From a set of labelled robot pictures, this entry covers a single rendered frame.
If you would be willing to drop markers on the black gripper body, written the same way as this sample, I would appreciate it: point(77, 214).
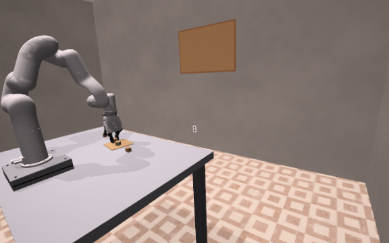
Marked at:
point(112, 123)

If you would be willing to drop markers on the tan flat mat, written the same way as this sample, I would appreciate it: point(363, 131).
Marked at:
point(124, 143)

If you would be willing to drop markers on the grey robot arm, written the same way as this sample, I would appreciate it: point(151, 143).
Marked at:
point(21, 108)

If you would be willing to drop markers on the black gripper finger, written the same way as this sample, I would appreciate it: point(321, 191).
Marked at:
point(109, 135)
point(117, 134)

